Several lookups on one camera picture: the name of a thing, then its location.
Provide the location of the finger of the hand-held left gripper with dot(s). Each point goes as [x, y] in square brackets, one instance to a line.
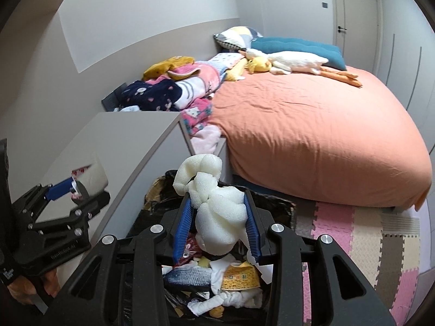
[91, 202]
[59, 188]

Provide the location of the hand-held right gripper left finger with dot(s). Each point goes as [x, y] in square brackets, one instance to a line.
[183, 224]

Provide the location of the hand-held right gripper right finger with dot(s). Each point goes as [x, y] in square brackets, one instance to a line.
[253, 227]

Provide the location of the white packet red print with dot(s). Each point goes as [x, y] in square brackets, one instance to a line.
[93, 178]

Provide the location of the white rabbit plush red plaid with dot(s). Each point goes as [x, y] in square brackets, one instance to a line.
[190, 248]

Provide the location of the bin with black bag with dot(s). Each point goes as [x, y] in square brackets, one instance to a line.
[272, 207]

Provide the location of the white foam sheet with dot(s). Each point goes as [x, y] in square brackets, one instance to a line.
[221, 210]

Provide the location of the yellow printed pouch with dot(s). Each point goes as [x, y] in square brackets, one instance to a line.
[239, 276]

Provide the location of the blue grey fish plush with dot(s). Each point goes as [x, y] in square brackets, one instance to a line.
[188, 275]

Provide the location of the white knit glove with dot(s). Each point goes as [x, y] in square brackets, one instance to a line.
[234, 300]

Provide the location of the yellow sponge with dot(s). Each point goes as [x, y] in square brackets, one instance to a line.
[216, 310]

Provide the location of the person's left hand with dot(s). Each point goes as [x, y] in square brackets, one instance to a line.
[23, 292]

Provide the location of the white paper sheet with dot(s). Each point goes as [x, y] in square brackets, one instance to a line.
[263, 268]

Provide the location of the orange bedsheet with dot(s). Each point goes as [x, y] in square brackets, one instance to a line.
[306, 135]

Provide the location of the pink cat print blanket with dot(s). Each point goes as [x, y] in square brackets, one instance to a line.
[198, 115]

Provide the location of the pastel foam floor mat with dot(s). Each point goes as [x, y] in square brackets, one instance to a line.
[367, 231]

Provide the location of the yellow plush pillow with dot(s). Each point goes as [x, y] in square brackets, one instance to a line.
[170, 64]

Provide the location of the yellow duck plush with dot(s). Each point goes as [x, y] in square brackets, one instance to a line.
[258, 64]

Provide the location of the white dotted pillow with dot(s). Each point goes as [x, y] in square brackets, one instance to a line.
[224, 60]

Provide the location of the white goose plush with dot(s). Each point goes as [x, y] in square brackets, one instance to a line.
[295, 59]

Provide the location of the teal pillow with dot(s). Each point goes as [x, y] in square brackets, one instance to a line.
[306, 46]

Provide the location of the plaid patchwork pillow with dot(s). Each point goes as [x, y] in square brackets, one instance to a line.
[234, 37]

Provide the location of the white wardrobe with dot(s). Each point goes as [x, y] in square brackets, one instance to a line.
[404, 57]

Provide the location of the white door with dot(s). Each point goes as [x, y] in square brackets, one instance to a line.
[356, 13]

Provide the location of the black wall socket panel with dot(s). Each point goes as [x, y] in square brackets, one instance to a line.
[110, 102]

